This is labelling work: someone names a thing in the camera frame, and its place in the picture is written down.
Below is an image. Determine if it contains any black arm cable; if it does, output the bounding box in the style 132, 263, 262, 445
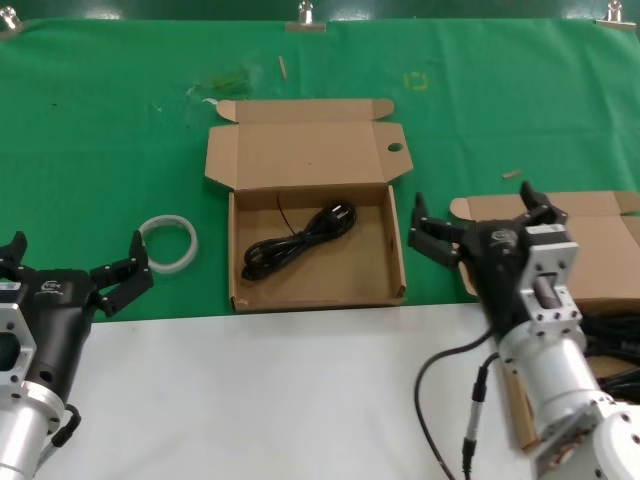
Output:
413, 332, 501, 480
37, 402, 82, 480

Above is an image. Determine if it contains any cardboard box holding cables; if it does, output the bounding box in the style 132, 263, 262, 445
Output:
449, 191, 640, 451

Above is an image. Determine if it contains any clear tape roll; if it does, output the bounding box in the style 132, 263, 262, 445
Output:
137, 213, 199, 276

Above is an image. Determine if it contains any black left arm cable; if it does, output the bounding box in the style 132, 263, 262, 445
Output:
37, 402, 82, 480

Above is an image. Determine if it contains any cable with metal connector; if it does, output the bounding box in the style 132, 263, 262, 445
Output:
462, 352, 501, 480

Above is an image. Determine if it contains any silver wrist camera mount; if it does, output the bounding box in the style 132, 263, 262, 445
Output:
0, 301, 39, 390
519, 224, 585, 340

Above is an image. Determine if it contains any bundle of black cables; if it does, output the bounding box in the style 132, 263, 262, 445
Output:
579, 309, 640, 401

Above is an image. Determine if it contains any green table cloth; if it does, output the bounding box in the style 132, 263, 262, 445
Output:
0, 17, 640, 326

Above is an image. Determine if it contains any black power cable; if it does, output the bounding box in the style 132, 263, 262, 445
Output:
241, 191, 359, 281

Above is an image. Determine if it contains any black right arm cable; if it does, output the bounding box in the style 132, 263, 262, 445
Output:
413, 332, 501, 480

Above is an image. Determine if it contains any metal binder clip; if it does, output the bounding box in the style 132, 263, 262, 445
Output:
285, 1, 327, 34
595, 1, 637, 30
0, 9, 32, 41

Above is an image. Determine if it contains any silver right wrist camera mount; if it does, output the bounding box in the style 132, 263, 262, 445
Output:
519, 224, 585, 340

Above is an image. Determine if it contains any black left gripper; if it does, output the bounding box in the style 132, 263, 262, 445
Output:
0, 229, 155, 402

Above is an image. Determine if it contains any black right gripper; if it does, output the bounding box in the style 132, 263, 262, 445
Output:
407, 180, 570, 346

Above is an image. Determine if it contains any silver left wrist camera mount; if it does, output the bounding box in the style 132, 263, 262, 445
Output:
0, 301, 39, 390

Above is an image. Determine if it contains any clear plastic wrapper scrap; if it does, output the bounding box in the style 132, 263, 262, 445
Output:
187, 64, 264, 99

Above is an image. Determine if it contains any cardboard box with round hole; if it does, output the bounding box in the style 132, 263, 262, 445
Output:
203, 98, 413, 315

